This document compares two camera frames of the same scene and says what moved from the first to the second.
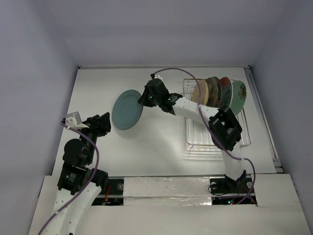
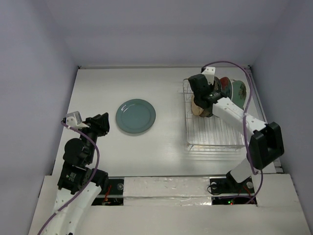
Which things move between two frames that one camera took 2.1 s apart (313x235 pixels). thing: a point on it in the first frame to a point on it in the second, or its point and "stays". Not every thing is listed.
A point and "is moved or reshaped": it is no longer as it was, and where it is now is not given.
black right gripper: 146,95 to 200,98
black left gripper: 100,124 stays
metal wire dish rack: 198,136 stays
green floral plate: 239,96 stays
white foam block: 167,191 stays
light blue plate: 126,111 is moved or reshaped
